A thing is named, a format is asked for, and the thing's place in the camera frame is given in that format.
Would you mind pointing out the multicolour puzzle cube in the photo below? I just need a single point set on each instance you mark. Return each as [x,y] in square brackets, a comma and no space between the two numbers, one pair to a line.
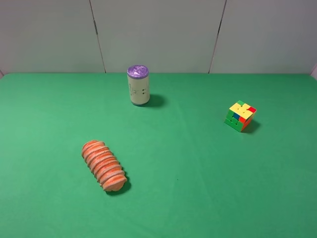
[240,115]

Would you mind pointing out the orange sliced bread loaf toy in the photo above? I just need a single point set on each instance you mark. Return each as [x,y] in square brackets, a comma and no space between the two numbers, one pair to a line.
[103,164]

